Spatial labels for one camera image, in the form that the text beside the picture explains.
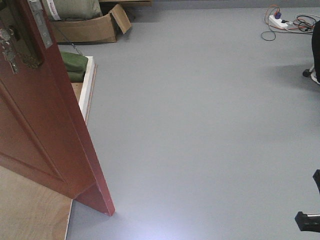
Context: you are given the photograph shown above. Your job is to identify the brown wooden door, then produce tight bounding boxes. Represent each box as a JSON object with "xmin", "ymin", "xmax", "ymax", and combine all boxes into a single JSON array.
[{"xmin": 0, "ymin": 0, "xmax": 115, "ymax": 216}]

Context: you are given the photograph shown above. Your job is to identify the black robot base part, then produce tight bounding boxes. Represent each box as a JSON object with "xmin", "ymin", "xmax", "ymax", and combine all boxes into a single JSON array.
[{"xmin": 294, "ymin": 211, "xmax": 320, "ymax": 233}]

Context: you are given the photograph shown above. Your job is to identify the black robot upper part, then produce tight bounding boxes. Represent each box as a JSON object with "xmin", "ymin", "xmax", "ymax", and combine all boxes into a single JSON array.
[{"xmin": 312, "ymin": 169, "xmax": 320, "ymax": 192}]

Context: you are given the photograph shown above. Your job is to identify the silver door latch plate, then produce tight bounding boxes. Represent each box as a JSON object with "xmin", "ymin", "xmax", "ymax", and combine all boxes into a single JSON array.
[{"xmin": 27, "ymin": 0, "xmax": 53, "ymax": 49}]

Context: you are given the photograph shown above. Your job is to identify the lower green sandbag rear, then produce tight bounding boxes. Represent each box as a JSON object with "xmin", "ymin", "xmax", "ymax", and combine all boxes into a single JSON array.
[{"xmin": 67, "ymin": 71, "xmax": 85, "ymax": 83}]

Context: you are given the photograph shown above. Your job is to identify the green sandbag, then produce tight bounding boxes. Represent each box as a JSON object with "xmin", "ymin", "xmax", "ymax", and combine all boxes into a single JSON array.
[
  {"xmin": 60, "ymin": 51, "xmax": 89, "ymax": 73},
  {"xmin": 67, "ymin": 71, "xmax": 85, "ymax": 83}
]

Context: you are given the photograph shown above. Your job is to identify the upper green sandbag rear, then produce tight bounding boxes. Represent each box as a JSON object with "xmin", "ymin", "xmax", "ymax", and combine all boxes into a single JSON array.
[{"xmin": 60, "ymin": 51, "xmax": 89, "ymax": 73}]

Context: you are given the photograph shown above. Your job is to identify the open cardboard box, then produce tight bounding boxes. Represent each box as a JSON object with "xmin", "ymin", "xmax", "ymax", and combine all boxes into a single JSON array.
[{"xmin": 50, "ymin": 4, "xmax": 132, "ymax": 44}]

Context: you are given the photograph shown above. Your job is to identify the olive green sack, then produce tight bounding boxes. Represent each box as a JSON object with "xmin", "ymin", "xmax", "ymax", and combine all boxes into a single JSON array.
[{"xmin": 42, "ymin": 0, "xmax": 103, "ymax": 21}]

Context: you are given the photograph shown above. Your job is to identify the white power strip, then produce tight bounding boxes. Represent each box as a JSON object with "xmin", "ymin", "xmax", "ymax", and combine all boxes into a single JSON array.
[{"xmin": 268, "ymin": 15, "xmax": 288, "ymax": 29}]

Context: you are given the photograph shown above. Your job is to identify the office chair base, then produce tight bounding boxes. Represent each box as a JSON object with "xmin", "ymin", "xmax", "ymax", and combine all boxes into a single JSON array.
[{"xmin": 302, "ymin": 63, "xmax": 320, "ymax": 85}]

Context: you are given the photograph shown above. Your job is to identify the plywood base platform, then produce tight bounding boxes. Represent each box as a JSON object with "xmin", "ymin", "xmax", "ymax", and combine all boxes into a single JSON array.
[{"xmin": 0, "ymin": 64, "xmax": 97, "ymax": 240}]

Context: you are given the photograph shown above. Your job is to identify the seated person black trousers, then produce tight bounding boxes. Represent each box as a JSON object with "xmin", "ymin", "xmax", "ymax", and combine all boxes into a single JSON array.
[{"xmin": 311, "ymin": 21, "xmax": 320, "ymax": 84}]

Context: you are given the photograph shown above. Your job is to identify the white rear edge rail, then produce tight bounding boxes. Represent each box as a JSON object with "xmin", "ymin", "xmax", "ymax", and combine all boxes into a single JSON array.
[{"xmin": 78, "ymin": 56, "xmax": 97, "ymax": 122}]

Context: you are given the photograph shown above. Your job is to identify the tangled floor cables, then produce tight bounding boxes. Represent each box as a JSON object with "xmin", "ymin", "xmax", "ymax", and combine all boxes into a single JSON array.
[{"xmin": 260, "ymin": 4, "xmax": 318, "ymax": 42}]

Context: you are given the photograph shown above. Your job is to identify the metal door handle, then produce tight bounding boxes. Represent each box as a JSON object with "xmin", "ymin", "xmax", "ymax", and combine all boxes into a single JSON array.
[{"xmin": 0, "ymin": 28, "xmax": 19, "ymax": 75}]

